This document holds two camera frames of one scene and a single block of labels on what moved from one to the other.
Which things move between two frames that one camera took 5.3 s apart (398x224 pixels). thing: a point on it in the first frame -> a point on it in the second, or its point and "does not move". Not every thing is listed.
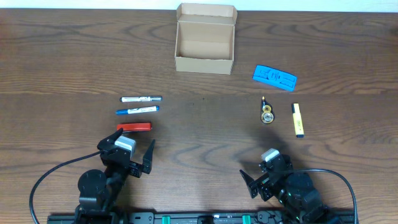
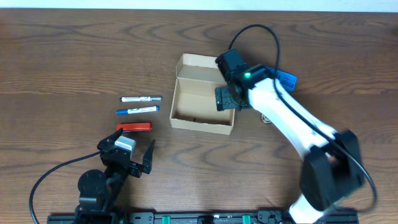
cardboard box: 204,38 -> 194,106
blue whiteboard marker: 150,109 does not move
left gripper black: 130,162 does not move
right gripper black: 262,183 -> 222,99
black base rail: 197,218 does not move
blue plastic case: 275,77 does not move
